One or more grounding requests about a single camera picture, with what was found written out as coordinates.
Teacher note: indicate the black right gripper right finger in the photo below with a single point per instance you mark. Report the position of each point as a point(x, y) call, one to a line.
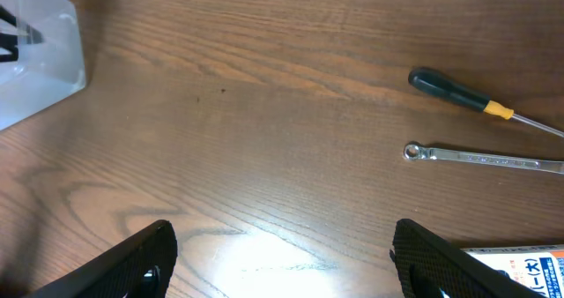
point(429, 266)

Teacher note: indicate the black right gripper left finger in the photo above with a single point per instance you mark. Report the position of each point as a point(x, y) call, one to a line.
point(140, 266)

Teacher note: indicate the blue white product box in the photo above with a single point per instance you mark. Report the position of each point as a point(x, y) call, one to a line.
point(540, 268)

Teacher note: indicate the silver ring wrench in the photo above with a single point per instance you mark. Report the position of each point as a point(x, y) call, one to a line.
point(419, 152)

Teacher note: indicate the black yellow screwdriver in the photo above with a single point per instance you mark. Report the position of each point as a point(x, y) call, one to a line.
point(445, 88)

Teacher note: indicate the clear plastic container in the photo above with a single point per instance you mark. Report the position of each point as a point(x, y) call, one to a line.
point(42, 59)

